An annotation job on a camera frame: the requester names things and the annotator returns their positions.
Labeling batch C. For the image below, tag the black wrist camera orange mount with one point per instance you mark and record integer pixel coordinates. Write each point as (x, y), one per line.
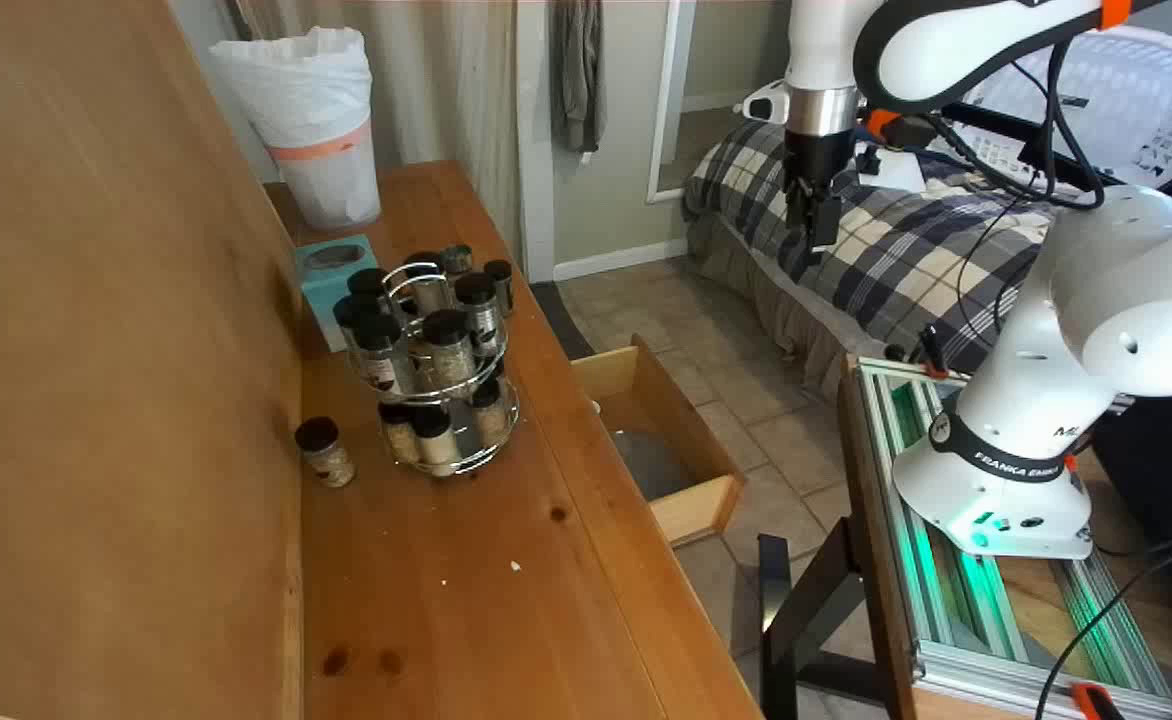
(883, 127)

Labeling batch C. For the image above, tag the open wooden drawer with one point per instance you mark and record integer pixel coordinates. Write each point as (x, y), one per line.
(671, 444)

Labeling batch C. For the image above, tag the white framed mirror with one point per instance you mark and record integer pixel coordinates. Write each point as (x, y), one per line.
(671, 107)

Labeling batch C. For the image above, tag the hanging grey garment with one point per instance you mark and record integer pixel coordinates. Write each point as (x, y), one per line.
(576, 64)

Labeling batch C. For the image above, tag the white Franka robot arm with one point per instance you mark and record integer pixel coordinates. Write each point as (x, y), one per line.
(1116, 305)

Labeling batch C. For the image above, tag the racked black-capped spice jar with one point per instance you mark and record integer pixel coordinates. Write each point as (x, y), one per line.
(488, 415)
(447, 346)
(367, 281)
(400, 432)
(477, 305)
(496, 279)
(348, 312)
(379, 348)
(436, 444)

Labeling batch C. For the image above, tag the black metal stand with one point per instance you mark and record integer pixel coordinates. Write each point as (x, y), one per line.
(796, 615)

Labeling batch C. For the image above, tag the loose black-capped spice jar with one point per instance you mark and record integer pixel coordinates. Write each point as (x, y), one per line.
(326, 453)

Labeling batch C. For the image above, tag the metal revolving spice rack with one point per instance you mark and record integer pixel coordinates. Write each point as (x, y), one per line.
(459, 385)

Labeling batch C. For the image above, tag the white bag-lined bin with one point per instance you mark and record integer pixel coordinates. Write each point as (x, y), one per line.
(309, 107)

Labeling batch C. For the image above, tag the teal tissue box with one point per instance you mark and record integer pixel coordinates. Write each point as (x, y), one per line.
(320, 279)

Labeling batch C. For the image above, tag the black cabinet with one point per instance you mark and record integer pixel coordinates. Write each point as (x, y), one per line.
(1169, 466)

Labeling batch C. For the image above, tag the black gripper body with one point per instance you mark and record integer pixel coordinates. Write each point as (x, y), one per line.
(819, 164)

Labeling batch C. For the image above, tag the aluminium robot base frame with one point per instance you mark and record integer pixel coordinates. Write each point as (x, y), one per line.
(958, 602)

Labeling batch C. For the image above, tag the grey patterned quilt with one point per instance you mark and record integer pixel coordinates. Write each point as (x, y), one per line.
(1147, 95)

